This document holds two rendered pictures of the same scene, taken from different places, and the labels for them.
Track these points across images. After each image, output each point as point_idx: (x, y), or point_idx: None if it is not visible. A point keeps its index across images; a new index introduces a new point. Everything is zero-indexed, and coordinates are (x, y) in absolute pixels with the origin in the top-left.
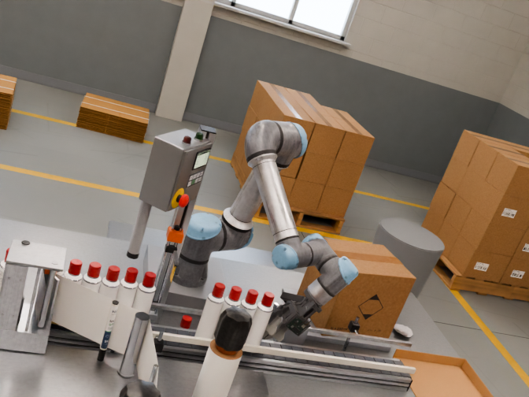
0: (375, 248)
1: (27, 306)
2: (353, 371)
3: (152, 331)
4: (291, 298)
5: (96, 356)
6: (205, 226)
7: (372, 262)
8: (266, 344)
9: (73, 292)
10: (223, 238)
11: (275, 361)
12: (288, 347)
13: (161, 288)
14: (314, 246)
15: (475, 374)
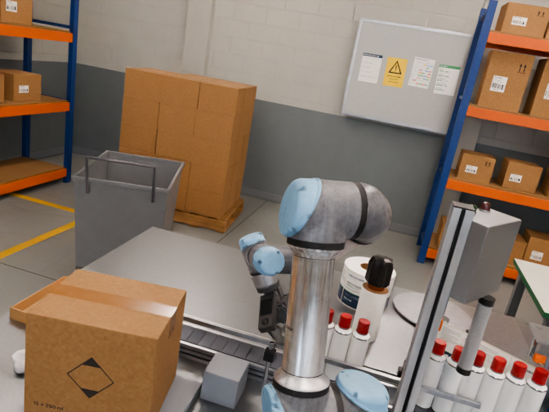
0: (63, 309)
1: (540, 411)
2: (194, 326)
3: None
4: (276, 310)
5: None
6: (367, 375)
7: (118, 293)
8: (274, 365)
9: (506, 364)
10: None
11: (276, 350)
12: (250, 357)
13: None
14: (286, 246)
15: (30, 297)
